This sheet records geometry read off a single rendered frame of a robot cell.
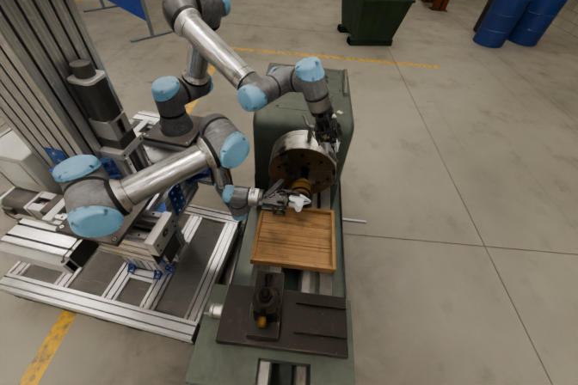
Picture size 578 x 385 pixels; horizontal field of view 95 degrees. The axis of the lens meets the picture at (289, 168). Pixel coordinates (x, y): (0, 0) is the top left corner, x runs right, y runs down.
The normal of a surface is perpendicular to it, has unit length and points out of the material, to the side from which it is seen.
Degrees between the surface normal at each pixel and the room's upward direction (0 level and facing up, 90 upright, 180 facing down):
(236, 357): 0
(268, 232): 0
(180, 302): 0
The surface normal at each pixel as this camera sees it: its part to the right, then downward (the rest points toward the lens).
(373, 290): 0.06, -0.69
